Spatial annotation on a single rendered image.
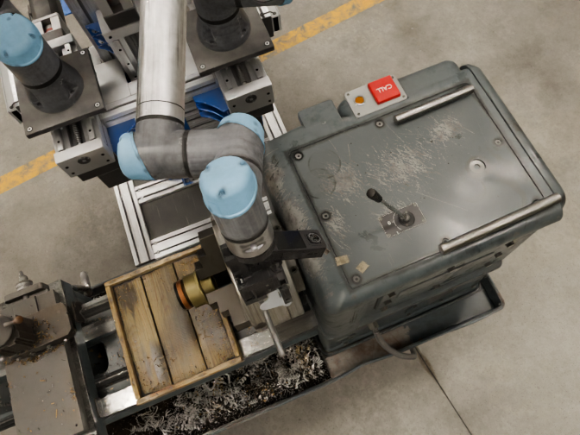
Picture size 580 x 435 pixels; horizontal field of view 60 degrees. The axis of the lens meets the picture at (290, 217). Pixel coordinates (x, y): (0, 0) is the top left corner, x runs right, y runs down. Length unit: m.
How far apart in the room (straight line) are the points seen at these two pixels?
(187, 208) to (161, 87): 1.54
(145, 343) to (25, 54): 0.80
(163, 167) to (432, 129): 0.67
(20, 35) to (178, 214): 1.18
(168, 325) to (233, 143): 0.83
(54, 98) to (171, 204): 1.00
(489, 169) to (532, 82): 1.83
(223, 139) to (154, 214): 1.63
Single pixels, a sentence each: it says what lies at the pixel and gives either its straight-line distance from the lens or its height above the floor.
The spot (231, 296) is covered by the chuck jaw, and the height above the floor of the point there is 1.11.
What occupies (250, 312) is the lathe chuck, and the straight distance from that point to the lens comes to 1.14.
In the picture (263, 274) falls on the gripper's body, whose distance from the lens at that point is 0.82.
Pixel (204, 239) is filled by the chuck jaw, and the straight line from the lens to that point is 1.18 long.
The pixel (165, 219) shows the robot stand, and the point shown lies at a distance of 2.33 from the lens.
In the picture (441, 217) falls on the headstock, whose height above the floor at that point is 1.25.
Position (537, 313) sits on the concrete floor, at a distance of 2.49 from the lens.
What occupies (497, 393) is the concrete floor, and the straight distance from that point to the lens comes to 2.39.
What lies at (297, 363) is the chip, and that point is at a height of 0.58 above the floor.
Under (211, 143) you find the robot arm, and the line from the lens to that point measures 0.75.
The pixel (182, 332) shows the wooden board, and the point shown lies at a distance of 1.47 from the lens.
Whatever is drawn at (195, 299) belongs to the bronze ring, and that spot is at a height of 1.11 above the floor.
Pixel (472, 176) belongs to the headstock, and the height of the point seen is 1.25.
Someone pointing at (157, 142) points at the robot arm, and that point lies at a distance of 0.78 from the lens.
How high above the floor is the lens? 2.28
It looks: 69 degrees down
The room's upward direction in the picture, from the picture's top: 11 degrees counter-clockwise
